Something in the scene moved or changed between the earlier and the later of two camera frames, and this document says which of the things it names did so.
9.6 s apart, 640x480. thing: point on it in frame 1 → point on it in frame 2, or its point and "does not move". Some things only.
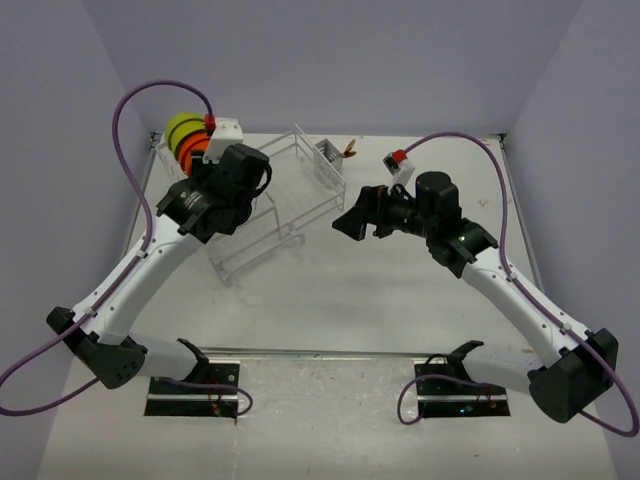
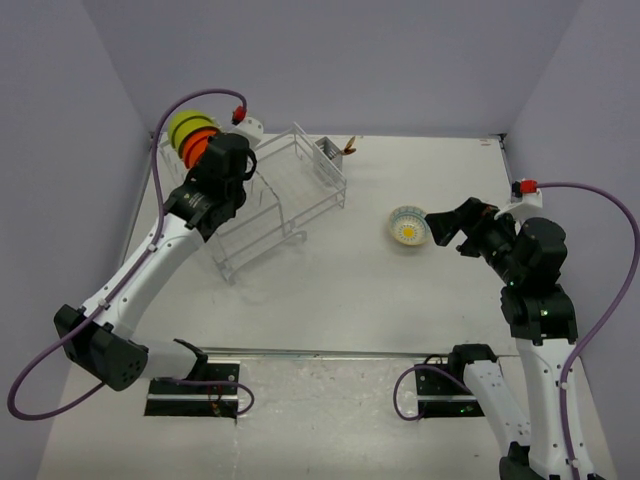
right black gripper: [372, 199] → [473, 217]
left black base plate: [166, 399] does not move
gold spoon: [348, 150] does not move
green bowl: [183, 128] does not move
